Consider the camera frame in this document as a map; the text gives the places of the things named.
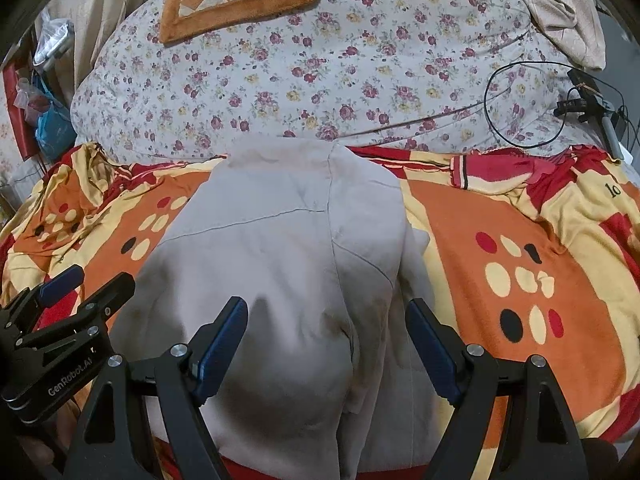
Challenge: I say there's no orange red patterned blanket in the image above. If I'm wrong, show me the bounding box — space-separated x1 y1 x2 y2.
0 141 640 480

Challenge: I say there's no beige jacket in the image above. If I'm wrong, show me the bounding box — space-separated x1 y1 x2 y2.
107 137 451 480

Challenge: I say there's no red board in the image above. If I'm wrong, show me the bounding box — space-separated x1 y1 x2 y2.
2 52 42 162

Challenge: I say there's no beige curtain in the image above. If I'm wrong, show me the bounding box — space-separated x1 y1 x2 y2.
45 0 151 106

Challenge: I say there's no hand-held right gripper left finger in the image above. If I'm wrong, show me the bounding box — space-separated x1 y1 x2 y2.
62 296 249 480

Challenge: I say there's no black cable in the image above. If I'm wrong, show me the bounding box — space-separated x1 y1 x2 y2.
484 62 640 150

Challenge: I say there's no black clip device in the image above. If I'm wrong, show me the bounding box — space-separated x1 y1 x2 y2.
553 69 617 125

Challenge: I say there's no beige cloth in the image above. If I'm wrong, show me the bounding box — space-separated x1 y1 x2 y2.
492 0 607 72

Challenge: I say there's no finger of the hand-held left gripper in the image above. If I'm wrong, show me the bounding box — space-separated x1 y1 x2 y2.
9 265 86 332
20 272 137 351

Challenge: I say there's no blue plastic bag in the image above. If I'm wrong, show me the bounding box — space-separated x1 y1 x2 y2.
35 80 77 161

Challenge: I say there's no white floral quilt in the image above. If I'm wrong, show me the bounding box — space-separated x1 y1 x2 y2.
70 0 621 163

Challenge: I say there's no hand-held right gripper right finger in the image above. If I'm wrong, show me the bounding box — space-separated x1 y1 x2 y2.
405 298 592 480

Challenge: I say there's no clear plastic bag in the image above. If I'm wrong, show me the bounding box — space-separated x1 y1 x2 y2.
32 10 76 68

